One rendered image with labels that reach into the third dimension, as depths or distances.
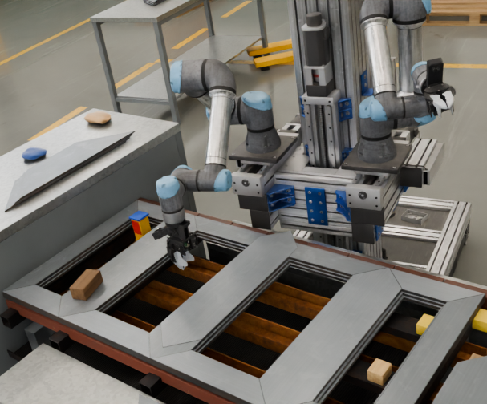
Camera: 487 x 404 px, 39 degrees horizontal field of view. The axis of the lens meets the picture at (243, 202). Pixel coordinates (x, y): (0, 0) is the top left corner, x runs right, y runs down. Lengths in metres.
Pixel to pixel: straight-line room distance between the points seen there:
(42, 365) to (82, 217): 0.73
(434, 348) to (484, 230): 2.14
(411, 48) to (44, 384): 1.70
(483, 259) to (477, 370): 1.95
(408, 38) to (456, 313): 0.97
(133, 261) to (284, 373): 0.88
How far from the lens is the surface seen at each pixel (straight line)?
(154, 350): 2.25
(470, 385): 2.02
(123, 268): 2.67
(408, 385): 2.02
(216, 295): 2.41
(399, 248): 3.68
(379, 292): 2.34
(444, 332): 2.19
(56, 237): 2.91
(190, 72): 2.48
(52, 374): 2.45
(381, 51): 2.44
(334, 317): 2.25
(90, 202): 2.98
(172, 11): 5.95
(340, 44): 2.78
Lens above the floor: 2.27
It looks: 29 degrees down
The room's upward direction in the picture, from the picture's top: 9 degrees counter-clockwise
